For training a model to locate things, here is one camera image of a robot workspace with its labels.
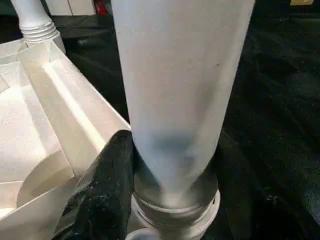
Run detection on white plastic table top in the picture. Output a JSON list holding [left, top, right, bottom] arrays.
[[0, 29, 222, 240]]

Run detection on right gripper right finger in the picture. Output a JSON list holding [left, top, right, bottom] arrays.
[[216, 132, 320, 240]]

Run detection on white plastic table leg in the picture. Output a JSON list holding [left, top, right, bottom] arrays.
[[13, 0, 58, 43], [109, 0, 258, 235]]

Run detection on black work mat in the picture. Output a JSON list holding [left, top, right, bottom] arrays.
[[0, 0, 320, 240]]

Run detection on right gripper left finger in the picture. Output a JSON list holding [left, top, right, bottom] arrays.
[[53, 129, 138, 240]]

